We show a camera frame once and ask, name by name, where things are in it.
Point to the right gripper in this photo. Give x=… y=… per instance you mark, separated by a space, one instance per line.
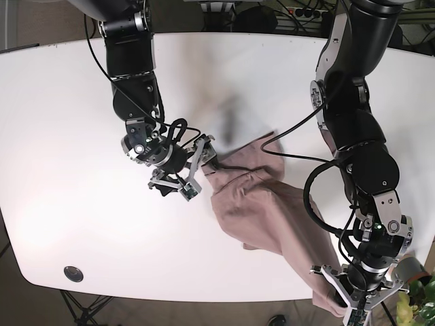
x=174 y=165

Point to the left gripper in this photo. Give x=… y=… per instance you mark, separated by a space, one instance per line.
x=361 y=285

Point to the dusty pink T-shirt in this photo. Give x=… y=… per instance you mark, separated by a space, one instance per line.
x=253 y=205

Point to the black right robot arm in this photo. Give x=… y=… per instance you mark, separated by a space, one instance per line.
x=126 y=29

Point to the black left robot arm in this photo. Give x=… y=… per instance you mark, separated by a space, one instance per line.
x=360 y=34

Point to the grey plant pot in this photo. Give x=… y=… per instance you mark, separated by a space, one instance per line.
x=410 y=269

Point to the green potted plant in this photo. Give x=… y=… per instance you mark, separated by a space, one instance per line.
x=417 y=306

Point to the left metal table grommet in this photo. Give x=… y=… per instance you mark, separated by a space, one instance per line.
x=73 y=274

